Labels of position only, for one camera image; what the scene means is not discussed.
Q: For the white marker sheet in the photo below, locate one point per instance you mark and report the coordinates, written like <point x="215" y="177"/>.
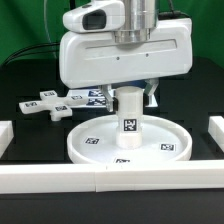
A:
<point x="97" y="100"/>

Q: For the white front rail left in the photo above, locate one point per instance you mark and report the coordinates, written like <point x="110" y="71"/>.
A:
<point x="53" y="178"/>

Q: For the white rail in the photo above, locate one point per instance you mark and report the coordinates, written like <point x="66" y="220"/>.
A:
<point x="200" y="174"/>
<point x="53" y="178"/>

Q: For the white cross-shaped table base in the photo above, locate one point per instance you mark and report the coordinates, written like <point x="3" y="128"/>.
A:
<point x="59" y="107"/>

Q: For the white round table top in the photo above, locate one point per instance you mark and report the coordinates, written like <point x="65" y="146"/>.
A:
<point x="99" y="141"/>

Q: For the white front rail right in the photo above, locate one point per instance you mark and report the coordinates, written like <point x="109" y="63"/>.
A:
<point x="200" y="174"/>

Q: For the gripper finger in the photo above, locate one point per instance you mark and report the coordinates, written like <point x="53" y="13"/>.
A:
<point x="105" y="89"/>
<point x="151" y="86"/>

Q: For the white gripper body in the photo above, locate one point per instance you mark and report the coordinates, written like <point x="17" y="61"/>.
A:
<point x="95" y="59"/>

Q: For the white left side block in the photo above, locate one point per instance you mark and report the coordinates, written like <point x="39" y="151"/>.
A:
<point x="6" y="135"/>

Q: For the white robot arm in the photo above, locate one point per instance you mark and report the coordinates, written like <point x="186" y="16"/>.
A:
<point x="131" y="21"/>

